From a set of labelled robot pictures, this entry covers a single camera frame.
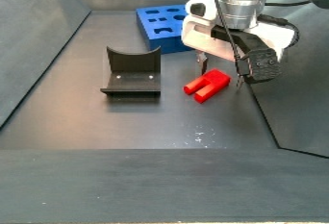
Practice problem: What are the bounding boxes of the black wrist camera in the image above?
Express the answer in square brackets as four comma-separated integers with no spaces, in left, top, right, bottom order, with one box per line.
[212,26,281,84]

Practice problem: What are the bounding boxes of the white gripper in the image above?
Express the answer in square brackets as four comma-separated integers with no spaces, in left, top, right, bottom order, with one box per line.
[181,0,296,90]

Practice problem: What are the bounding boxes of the black curved regrasp stand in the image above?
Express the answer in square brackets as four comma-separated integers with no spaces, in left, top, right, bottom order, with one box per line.
[101,48,161,96]

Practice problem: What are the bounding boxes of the red square-circle object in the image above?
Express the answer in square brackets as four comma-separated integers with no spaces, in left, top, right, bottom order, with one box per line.
[182,69,232,103]

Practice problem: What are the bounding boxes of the black camera cable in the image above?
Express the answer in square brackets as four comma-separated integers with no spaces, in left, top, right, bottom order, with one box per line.
[208,0,245,62]

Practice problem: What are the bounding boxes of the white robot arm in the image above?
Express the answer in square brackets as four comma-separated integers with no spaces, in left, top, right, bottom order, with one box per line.
[181,0,329,84]

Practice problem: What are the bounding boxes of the blue foam shape fixture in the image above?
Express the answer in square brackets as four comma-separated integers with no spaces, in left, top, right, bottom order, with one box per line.
[136,5,190,54]

